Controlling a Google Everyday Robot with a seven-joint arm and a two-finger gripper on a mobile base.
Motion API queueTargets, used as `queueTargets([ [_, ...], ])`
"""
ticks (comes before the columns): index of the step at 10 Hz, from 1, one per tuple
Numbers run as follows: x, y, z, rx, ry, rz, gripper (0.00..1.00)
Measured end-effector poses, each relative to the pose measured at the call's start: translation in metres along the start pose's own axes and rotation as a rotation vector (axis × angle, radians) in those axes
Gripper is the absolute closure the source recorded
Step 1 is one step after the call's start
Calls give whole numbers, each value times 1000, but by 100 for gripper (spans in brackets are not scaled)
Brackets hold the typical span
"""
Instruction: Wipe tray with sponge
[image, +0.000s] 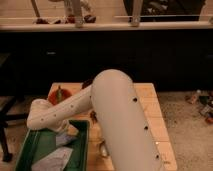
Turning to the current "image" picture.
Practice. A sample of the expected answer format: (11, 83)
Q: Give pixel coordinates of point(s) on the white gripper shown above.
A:
(59, 127)

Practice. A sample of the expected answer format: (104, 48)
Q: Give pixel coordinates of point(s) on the grey-blue sponge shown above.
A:
(64, 139)

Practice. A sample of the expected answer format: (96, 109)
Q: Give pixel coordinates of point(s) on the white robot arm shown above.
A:
(123, 123)

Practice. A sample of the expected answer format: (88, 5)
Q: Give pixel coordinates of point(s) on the green plastic tray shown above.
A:
(38, 144)

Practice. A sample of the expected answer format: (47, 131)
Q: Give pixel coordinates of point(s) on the grey cloth in tray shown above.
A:
(55, 161)

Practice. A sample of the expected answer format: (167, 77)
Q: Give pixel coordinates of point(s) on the small dark red object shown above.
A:
(93, 117)

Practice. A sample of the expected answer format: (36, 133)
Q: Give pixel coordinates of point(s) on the small metal cup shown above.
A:
(103, 150)

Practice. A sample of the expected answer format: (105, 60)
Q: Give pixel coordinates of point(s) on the clutter pile on floor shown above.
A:
(206, 102)

